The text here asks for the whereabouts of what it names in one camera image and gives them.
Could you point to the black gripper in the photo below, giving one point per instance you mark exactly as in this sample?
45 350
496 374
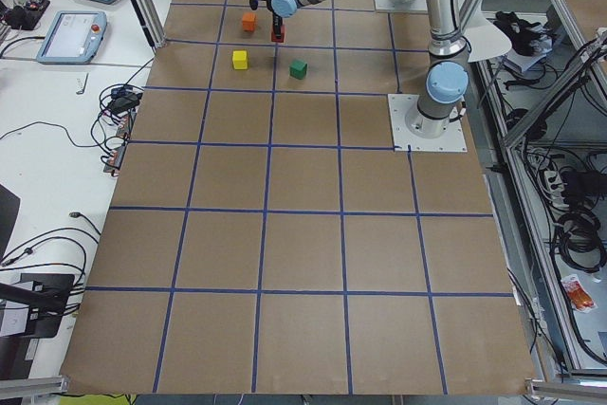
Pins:
274 14

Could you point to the red wooden block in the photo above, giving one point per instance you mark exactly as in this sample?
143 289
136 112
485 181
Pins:
277 36

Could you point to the orange wooden block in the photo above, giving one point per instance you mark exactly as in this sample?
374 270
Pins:
249 22

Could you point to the yellow wooden block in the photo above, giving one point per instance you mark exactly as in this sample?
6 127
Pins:
240 59

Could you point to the green wooden block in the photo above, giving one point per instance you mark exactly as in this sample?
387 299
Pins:
298 69

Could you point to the lower blue teach pendant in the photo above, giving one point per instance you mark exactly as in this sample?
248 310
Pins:
74 37

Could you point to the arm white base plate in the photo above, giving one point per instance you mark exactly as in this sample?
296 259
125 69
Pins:
412 132

